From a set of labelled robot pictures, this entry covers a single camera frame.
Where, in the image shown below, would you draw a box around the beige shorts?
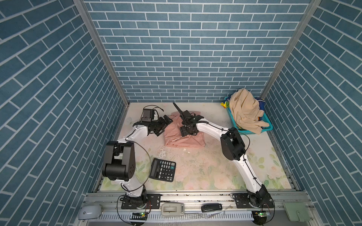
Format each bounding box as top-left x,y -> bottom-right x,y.
229,88 -> 270,134

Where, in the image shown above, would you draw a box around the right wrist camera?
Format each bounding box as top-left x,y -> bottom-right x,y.
183,110 -> 193,120

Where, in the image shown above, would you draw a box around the grey computer mouse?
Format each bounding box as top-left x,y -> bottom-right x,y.
78,204 -> 104,220

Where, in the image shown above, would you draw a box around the black desk calculator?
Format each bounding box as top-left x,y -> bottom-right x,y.
150,158 -> 176,182

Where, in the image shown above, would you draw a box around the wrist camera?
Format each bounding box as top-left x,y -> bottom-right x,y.
140,109 -> 155,122
183,110 -> 193,120

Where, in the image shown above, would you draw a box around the black car key fob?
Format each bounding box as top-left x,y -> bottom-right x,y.
201,203 -> 222,213

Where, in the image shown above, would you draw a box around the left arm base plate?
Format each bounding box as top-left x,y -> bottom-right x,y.
120,194 -> 161,210

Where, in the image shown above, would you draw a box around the multicolour cloth in basket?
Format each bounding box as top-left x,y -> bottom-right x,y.
221,99 -> 230,109

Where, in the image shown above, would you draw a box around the left circuit board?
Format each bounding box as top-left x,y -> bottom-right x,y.
130,212 -> 148,221

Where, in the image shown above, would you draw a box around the teal plastic basket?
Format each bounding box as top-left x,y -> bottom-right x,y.
223,97 -> 273,135

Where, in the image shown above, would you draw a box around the right circuit board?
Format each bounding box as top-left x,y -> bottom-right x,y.
252,211 -> 270,218

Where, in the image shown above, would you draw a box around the aluminium front rail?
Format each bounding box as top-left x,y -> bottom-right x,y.
84,190 -> 313,211

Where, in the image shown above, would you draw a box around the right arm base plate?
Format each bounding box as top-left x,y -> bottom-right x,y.
231,193 -> 275,209

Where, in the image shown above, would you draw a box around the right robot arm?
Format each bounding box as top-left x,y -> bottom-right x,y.
180,112 -> 275,208

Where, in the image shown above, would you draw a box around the beige plastic holder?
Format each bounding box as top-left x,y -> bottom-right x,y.
161,202 -> 185,217

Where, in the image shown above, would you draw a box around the pink shorts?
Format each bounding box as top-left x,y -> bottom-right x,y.
163,112 -> 206,148

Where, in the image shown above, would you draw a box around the white slotted cable duct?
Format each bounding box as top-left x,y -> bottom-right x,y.
97,211 -> 254,223

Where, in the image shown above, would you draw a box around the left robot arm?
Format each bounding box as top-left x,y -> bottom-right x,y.
101,115 -> 173,206

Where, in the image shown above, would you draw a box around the green leather wallet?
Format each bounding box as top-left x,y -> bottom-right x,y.
283,202 -> 311,222

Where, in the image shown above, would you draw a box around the circuit board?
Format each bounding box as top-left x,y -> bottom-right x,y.
252,211 -> 270,218
130,212 -> 148,221

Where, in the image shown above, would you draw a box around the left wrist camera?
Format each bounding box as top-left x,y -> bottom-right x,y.
140,109 -> 155,122

